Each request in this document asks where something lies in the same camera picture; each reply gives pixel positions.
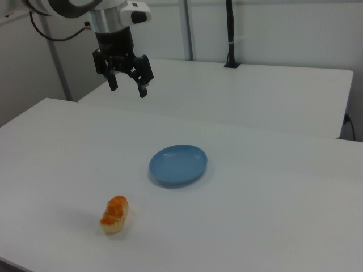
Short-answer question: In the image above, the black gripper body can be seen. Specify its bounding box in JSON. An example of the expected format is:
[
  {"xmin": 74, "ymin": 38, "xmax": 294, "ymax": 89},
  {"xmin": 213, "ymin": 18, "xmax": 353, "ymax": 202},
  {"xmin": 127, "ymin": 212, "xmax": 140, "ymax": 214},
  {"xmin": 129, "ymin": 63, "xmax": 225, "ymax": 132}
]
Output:
[{"xmin": 95, "ymin": 27, "xmax": 136, "ymax": 73}]

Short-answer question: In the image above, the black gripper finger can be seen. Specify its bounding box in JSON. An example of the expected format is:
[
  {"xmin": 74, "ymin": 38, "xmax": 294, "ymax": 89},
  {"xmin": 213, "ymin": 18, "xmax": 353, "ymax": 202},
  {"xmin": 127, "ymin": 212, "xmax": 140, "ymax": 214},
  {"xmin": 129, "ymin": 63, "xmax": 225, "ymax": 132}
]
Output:
[
  {"xmin": 92, "ymin": 48, "xmax": 119, "ymax": 92},
  {"xmin": 126, "ymin": 54, "xmax": 155, "ymax": 99}
]

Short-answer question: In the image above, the orange glazed bread roll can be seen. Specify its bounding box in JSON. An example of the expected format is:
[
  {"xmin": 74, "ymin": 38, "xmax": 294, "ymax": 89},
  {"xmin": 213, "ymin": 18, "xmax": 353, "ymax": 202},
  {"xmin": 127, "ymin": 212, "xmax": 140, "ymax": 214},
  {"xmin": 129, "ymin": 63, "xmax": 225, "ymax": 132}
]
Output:
[{"xmin": 99, "ymin": 194, "xmax": 130, "ymax": 235}]

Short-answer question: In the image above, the blue round plate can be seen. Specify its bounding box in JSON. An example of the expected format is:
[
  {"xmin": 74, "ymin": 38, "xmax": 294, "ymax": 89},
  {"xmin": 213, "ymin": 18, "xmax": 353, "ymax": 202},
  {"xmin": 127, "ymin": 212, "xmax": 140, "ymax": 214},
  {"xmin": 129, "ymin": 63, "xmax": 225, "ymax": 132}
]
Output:
[{"xmin": 149, "ymin": 144, "xmax": 209, "ymax": 189}]

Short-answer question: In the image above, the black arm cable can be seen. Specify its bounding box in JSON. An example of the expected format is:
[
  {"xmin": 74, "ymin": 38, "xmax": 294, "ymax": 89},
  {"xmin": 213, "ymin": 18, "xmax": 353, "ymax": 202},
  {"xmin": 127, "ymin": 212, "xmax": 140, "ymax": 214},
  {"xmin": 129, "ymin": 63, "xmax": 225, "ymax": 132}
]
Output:
[{"xmin": 29, "ymin": 12, "xmax": 92, "ymax": 43}]

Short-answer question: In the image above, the grey partition frame post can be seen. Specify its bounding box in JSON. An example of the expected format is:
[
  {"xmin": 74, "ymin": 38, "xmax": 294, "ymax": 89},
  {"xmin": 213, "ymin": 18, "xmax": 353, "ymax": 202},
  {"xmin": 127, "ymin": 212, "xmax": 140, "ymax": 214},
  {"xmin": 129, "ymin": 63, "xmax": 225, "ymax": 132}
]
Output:
[
  {"xmin": 42, "ymin": 16, "xmax": 74, "ymax": 102},
  {"xmin": 181, "ymin": 0, "xmax": 197, "ymax": 61}
]

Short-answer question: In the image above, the black camera pole with clamp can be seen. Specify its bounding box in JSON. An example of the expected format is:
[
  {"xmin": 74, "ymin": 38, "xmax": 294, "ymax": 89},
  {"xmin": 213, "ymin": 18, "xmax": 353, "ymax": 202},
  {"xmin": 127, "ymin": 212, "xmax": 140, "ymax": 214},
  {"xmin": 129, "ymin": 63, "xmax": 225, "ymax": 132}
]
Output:
[{"xmin": 223, "ymin": 0, "xmax": 242, "ymax": 69}]

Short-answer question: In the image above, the black power cable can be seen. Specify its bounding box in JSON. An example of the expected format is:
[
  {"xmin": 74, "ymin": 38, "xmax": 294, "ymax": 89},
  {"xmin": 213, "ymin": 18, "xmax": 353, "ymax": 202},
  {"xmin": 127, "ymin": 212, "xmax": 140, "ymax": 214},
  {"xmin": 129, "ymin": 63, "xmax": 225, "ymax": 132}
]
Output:
[{"xmin": 344, "ymin": 113, "xmax": 357, "ymax": 141}]

